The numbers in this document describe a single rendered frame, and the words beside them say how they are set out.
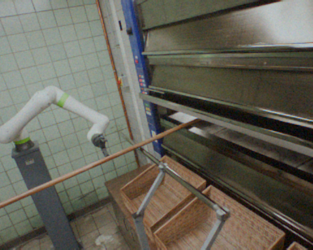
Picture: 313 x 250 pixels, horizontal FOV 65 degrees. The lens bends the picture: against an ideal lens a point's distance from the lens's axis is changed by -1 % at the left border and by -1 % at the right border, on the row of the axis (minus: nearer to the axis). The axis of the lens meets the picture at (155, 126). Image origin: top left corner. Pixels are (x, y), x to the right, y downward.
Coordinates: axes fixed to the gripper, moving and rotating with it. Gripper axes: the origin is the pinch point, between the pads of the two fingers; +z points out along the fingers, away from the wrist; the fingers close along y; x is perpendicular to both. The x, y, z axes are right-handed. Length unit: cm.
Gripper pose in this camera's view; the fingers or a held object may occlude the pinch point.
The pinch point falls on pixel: (107, 150)
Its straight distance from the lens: 168.2
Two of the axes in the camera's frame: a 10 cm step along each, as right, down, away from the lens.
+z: 4.7, 2.3, -8.6
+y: 1.9, 9.2, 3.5
